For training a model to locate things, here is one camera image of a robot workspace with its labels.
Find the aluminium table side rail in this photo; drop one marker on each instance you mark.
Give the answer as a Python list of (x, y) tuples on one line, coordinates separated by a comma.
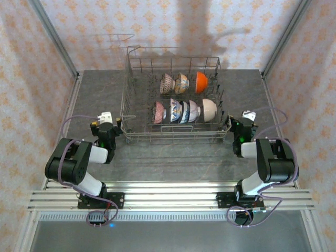
[(71, 102)]

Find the blue orange floral bowl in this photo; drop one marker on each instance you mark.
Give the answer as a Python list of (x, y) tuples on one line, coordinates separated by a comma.
[(174, 110)]

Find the blue white patterned bowl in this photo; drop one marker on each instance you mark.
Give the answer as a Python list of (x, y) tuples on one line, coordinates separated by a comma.
[(186, 113)]

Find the brown patterned bowl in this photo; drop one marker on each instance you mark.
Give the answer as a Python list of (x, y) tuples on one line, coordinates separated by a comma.
[(166, 84)]

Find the aluminium frame post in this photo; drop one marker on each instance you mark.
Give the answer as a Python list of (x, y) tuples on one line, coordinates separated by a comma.
[(286, 36), (52, 36)]

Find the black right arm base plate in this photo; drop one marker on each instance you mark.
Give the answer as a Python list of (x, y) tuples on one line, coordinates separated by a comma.
[(223, 200)]

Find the brown leaf pattern pink bowl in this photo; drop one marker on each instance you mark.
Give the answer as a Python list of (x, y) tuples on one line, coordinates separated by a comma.
[(159, 113)]

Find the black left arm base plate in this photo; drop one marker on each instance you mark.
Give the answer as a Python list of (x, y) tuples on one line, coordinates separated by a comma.
[(116, 200)]

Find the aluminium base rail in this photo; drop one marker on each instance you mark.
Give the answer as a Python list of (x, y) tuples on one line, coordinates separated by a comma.
[(170, 197)]

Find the plain cream white bowl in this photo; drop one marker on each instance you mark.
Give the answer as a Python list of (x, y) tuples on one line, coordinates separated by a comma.
[(209, 110)]

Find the orange bowl white inside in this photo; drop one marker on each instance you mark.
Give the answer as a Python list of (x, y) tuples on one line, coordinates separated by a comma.
[(201, 82)]

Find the orange floral patterned bowl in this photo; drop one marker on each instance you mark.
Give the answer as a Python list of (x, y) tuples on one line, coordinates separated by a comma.
[(181, 84)]

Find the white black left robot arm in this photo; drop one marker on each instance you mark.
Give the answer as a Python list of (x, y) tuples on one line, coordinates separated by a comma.
[(99, 155)]

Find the grey metal panel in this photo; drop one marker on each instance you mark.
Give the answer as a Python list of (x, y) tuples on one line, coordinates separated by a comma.
[(170, 236)]

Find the purple striped bowl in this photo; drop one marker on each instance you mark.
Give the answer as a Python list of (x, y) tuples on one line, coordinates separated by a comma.
[(194, 110)]

